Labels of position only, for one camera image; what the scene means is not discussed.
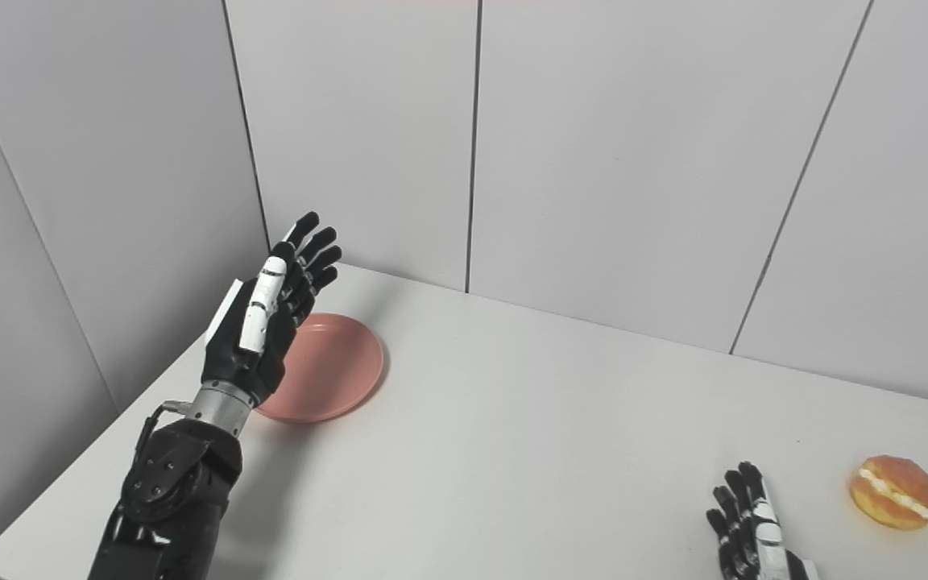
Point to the black and white right hand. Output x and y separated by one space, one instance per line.
754 556

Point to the black and white left hand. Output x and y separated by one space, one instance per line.
234 354

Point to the pink round plate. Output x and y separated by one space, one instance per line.
335 362

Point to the cream puff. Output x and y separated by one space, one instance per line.
891 495

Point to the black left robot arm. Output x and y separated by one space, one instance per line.
170 499

